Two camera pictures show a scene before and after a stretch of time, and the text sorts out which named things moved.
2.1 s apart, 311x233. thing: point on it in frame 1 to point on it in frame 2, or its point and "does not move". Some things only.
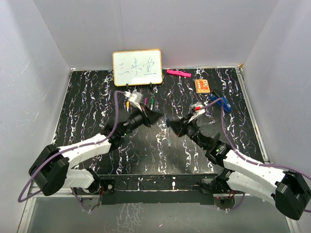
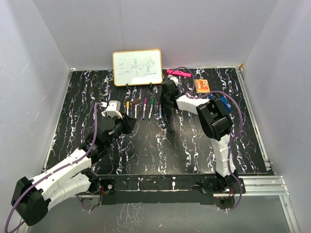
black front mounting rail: [160, 188] does not move
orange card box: [202, 86] does not move
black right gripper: [179, 126] to [165, 103]
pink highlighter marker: [179, 73] does not move
